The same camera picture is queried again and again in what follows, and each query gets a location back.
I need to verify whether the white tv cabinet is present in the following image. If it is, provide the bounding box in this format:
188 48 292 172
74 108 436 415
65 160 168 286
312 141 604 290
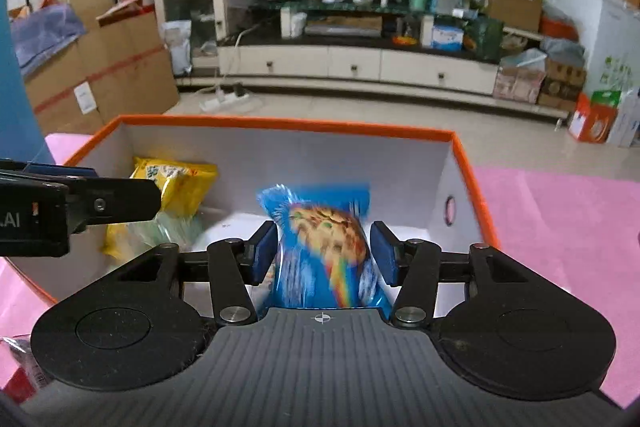
177 10 570 120

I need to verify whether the white glass door cabinet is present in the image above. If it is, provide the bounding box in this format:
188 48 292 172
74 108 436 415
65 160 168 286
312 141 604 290
154 0 228 77

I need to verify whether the pink flowered tablecloth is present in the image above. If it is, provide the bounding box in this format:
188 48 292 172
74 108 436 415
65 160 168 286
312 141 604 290
0 132 640 410

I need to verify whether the large cardboard boxes stack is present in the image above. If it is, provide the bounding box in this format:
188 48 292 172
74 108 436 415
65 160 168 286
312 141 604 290
25 0 179 134

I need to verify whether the blue cookie packet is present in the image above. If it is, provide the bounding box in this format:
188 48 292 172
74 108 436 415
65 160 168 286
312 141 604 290
257 184 392 317

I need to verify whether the white power strip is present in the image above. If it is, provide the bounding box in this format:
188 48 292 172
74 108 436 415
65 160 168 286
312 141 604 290
200 91 250 114

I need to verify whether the orange cardboard box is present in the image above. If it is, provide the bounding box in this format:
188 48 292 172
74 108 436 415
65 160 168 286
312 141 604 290
7 116 497 303

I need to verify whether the blue thermos jug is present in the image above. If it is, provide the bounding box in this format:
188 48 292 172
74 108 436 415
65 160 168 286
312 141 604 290
0 0 54 165

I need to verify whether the yellow egg cake packet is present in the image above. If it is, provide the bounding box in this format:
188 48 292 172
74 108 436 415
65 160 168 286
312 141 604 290
102 156 218 265

